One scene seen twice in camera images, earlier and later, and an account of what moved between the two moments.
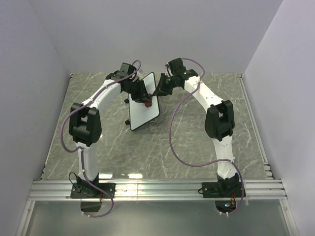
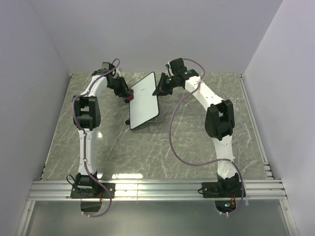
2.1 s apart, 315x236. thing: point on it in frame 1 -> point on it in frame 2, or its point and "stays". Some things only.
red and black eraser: x=148 y=103 -> x=130 y=97
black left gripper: x=142 y=96 -> x=126 y=91
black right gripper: x=160 y=91 stays
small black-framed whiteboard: x=140 y=113 stays
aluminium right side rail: x=268 y=170 stays
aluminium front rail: x=158 y=190 stays
